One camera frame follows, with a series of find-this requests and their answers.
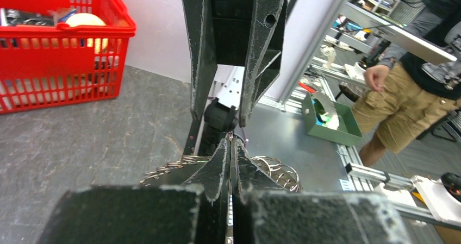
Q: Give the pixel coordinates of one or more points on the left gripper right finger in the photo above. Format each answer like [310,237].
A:
[264,212]

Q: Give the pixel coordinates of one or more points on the round yellow sponge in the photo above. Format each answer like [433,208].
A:
[88,19]

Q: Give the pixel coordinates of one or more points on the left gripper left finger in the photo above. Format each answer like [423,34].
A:
[192,211]

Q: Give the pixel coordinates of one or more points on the green box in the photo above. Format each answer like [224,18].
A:
[329,120]

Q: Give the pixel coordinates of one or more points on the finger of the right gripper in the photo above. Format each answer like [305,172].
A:
[264,48]
[199,26]

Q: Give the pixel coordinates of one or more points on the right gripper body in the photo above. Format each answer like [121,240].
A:
[231,23]

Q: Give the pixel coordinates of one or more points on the red plastic basket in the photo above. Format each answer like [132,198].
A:
[50,66]

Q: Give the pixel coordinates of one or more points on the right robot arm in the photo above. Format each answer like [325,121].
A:
[221,114]

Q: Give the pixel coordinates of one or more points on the standing person khaki shorts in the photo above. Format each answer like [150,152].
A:
[407,94]

